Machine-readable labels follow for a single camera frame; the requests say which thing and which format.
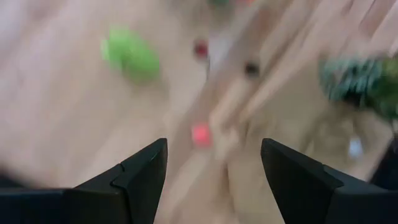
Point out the light green lettuce toy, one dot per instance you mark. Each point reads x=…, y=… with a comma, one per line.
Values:
x=130, y=56

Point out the beige linen cloth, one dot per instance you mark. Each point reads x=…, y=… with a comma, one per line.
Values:
x=295, y=140

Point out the dark cherry toy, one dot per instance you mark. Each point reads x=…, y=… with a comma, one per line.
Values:
x=252, y=69

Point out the pink peach toy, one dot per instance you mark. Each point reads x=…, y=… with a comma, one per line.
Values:
x=201, y=136

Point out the crimson cherry toy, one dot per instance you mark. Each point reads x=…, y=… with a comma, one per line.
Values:
x=200, y=49

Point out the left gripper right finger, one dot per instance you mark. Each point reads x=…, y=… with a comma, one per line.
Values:
x=298, y=193

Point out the white care label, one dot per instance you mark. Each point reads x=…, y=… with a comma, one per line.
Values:
x=355, y=147

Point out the succulent plant in black bowl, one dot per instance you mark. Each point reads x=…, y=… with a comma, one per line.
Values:
x=357, y=81

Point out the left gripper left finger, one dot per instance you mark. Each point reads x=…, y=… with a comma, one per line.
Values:
x=136, y=186

